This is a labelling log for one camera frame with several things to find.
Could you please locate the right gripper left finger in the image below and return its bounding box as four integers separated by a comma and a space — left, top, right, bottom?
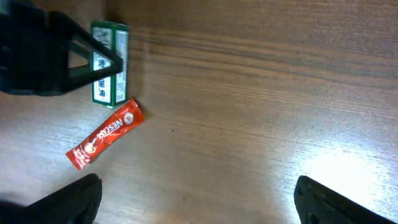
1, 174, 103, 224

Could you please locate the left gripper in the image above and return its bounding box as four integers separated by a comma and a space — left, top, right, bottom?
1, 0, 123, 96

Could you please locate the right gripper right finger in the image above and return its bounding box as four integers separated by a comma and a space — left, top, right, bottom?
294, 175, 395, 224

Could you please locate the green white gum pack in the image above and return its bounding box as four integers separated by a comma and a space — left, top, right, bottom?
91, 21, 129, 109

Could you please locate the red Nescafe coffee sachet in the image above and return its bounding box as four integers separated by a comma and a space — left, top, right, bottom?
66, 98, 144, 170

